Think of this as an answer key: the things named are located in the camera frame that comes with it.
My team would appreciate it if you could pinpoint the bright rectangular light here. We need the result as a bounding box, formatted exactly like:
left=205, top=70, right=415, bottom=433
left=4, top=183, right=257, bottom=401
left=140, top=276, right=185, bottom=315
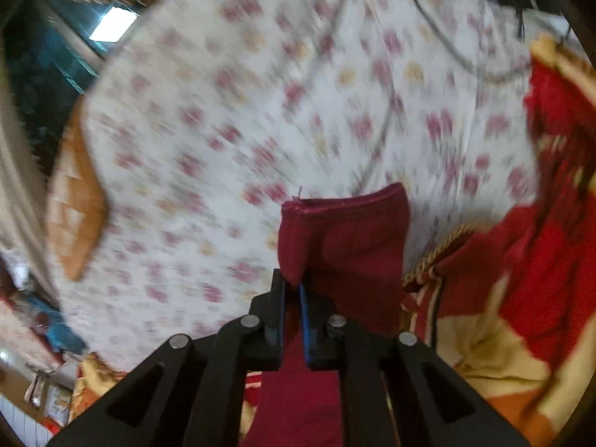
left=88, top=7, right=140, bottom=42

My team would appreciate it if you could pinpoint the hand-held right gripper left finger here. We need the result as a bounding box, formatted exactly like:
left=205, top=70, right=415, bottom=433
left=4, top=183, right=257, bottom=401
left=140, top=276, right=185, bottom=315
left=47, top=269, right=286, bottom=447

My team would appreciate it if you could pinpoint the maroon small garment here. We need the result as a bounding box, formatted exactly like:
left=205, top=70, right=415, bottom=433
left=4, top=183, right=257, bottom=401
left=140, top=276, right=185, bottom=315
left=242, top=183, right=413, bottom=447

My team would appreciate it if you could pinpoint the red orange patterned blanket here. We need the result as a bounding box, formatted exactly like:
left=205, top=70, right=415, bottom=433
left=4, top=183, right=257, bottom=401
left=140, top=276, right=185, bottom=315
left=70, top=35, right=596, bottom=447

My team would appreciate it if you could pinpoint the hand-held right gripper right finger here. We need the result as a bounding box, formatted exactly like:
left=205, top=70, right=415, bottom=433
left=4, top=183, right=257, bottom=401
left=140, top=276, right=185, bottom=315
left=299, top=283, right=532, bottom=447

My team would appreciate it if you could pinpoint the grey cable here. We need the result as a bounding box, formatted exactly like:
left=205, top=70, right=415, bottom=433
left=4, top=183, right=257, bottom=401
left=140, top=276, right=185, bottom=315
left=410, top=0, right=532, bottom=82

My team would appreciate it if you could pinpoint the orange checkered cushion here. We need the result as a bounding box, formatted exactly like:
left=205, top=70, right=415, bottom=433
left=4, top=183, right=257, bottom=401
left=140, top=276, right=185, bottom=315
left=47, top=98, right=110, bottom=282

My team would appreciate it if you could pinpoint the blue plastic bag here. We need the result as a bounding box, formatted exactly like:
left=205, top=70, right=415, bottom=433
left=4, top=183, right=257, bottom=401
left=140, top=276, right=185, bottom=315
left=44, top=302, right=87, bottom=355

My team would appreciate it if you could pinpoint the white floral bed sheet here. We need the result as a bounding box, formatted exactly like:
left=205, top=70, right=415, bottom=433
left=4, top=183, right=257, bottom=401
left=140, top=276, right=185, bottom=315
left=47, top=0, right=578, bottom=373

